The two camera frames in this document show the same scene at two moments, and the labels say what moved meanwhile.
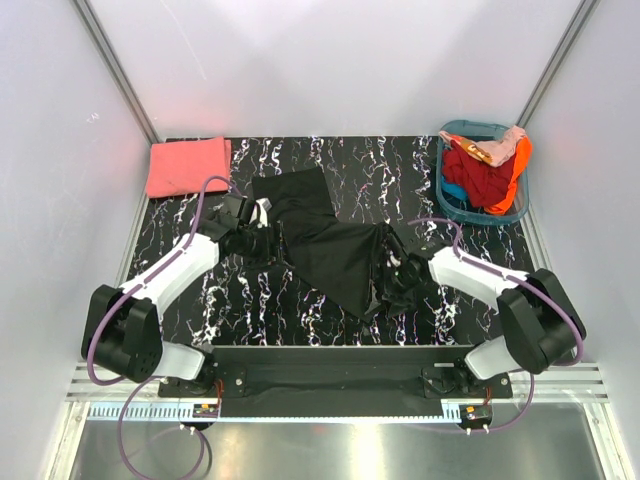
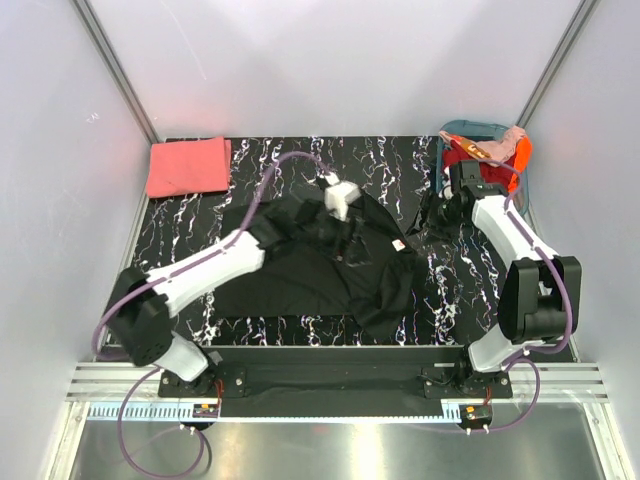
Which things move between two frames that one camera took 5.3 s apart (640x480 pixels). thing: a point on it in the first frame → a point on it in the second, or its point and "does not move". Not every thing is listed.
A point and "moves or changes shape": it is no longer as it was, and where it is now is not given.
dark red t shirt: x=486 y=185 does not move
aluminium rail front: x=586 y=384 does not move
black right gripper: x=339 y=374 does not move
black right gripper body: x=397 y=286 → x=441 y=219
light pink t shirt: x=498 y=153 does not move
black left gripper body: x=257 y=242 → x=326 y=230
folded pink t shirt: x=181 y=168 does not move
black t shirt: x=349 y=264 moves or changes shape
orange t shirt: x=522 y=154 does not move
